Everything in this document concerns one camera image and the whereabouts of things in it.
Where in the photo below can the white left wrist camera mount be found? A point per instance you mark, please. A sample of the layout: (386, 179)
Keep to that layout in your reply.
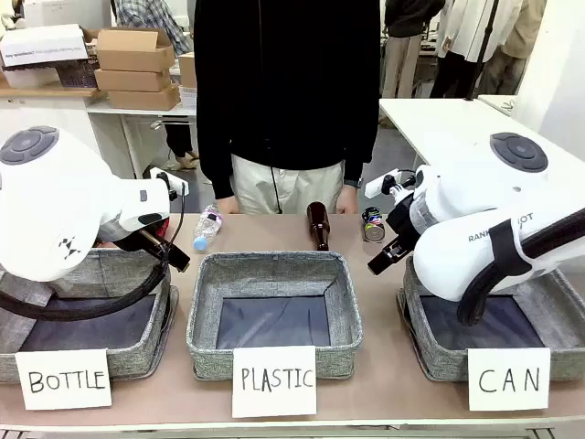
(160, 176)

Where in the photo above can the dark plastic crate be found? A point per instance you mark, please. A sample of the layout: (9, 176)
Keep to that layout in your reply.
(77, 75)

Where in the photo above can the white plastic tray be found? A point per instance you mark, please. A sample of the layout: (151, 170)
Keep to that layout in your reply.
(32, 78)

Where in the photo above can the flat brown cardboard box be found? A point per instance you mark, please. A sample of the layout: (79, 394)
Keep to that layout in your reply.
(144, 98)
(132, 80)

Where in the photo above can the small clear bottle blue cap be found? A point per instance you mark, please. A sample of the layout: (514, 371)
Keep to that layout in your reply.
(208, 226)

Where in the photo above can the person left hand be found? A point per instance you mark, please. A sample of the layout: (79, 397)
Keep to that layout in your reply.
(347, 201)

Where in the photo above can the person black hoodie torso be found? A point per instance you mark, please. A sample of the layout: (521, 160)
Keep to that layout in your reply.
(288, 82)

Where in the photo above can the grey fabric basket plastic label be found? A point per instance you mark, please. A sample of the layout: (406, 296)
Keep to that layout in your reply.
(274, 270)

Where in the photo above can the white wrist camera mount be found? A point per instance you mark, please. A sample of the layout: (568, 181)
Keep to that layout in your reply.
(160, 176)
(379, 183)

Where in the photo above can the bystander in plaid shirt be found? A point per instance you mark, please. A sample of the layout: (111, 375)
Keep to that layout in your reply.
(151, 18)

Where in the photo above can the person left forearm black sleeve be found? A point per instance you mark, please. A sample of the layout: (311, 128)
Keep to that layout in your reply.
(361, 155)

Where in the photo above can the grey fabric basket bottle label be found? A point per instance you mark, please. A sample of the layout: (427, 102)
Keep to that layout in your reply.
(137, 361)

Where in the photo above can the black tripod pole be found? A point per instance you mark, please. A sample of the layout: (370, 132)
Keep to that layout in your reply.
(483, 46)

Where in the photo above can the white desk with legs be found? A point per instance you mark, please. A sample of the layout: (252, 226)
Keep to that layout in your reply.
(137, 112)

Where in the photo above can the large white table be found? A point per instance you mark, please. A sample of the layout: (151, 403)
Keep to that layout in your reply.
(457, 123)

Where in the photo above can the black wrist watch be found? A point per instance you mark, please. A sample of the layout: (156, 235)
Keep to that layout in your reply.
(353, 183)

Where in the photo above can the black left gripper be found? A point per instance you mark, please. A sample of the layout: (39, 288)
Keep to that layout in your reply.
(157, 233)

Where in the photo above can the bystander in tan jacket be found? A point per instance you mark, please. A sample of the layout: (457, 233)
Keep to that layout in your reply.
(516, 46)

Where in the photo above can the white paper sign PLASTIC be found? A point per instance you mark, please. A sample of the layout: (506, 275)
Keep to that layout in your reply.
(274, 382)

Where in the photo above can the bystander in white coat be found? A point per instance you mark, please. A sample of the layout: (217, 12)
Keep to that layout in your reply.
(457, 41)

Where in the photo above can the white cardboard box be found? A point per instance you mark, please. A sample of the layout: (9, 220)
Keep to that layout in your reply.
(43, 46)

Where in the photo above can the grey fabric basket can label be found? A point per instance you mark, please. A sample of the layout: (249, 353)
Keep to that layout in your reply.
(439, 361)

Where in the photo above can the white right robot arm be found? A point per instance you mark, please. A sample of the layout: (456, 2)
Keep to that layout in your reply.
(457, 256)

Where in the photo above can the wooden shelf board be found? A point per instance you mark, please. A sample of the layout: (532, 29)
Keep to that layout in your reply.
(50, 91)

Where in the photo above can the small brown cardboard box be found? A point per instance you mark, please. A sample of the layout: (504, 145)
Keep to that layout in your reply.
(187, 68)

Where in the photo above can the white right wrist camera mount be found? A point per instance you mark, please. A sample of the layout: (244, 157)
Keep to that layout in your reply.
(379, 183)

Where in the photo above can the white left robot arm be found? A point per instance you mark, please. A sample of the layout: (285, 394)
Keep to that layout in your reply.
(45, 206)

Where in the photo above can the person right forearm black sleeve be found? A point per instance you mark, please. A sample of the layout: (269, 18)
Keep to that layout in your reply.
(215, 174)

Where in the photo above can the person beige trousers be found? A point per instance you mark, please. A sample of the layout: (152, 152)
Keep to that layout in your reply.
(256, 187)

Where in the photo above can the white cabinet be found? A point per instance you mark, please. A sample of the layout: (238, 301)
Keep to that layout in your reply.
(68, 119)

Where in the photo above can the brown glass bottle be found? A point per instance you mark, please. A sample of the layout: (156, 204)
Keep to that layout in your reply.
(318, 224)

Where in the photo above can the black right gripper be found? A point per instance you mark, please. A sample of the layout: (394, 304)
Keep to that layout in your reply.
(403, 224)

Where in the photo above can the white paper sign BOTTLE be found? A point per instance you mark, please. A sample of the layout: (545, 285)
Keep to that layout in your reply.
(64, 379)

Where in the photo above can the person right hand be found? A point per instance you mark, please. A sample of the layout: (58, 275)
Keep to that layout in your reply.
(227, 206)

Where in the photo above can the white paper sign CAN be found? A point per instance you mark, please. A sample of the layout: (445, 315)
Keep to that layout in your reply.
(508, 379)

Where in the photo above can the bystander dark jacket beige trousers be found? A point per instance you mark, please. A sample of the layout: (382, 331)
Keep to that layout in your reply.
(407, 46)

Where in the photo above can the white slatted plastic basket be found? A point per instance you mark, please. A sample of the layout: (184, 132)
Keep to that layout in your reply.
(188, 97)

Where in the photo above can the open brown cardboard box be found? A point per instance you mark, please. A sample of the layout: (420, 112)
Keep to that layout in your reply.
(135, 52)

